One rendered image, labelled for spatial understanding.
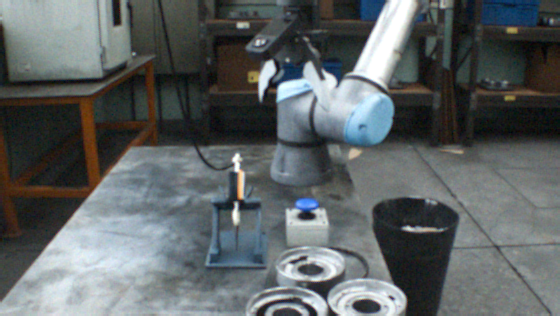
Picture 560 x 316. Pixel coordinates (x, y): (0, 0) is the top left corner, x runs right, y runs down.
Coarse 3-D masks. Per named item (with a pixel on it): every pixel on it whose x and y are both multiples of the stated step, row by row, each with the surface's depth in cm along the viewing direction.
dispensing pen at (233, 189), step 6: (240, 156) 91; (234, 162) 91; (240, 162) 91; (240, 168) 91; (234, 174) 88; (234, 180) 88; (228, 186) 88; (234, 186) 88; (228, 192) 87; (234, 192) 87; (228, 198) 87; (234, 198) 87; (234, 204) 88; (240, 204) 88; (234, 210) 88; (240, 210) 88; (234, 216) 88; (234, 222) 88
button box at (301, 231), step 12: (288, 216) 94; (300, 216) 93; (312, 216) 93; (324, 216) 94; (288, 228) 91; (300, 228) 91; (312, 228) 91; (324, 228) 91; (288, 240) 92; (300, 240) 92; (312, 240) 92; (324, 240) 92
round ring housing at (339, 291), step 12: (336, 288) 72; (348, 288) 74; (360, 288) 74; (372, 288) 74; (384, 288) 73; (396, 288) 71; (336, 300) 71; (348, 300) 71; (360, 300) 71; (372, 300) 71; (396, 300) 70; (336, 312) 66; (348, 312) 68; (360, 312) 72; (372, 312) 72; (384, 312) 68; (396, 312) 68
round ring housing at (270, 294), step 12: (276, 288) 72; (288, 288) 72; (300, 288) 72; (252, 300) 69; (264, 300) 71; (312, 300) 71; (276, 312) 69; (288, 312) 70; (300, 312) 69; (324, 312) 66
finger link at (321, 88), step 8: (312, 64) 91; (304, 72) 93; (312, 72) 92; (312, 80) 92; (320, 80) 91; (328, 80) 94; (312, 88) 92; (320, 88) 91; (328, 88) 93; (320, 96) 92; (328, 96) 92; (320, 104) 92; (328, 104) 92
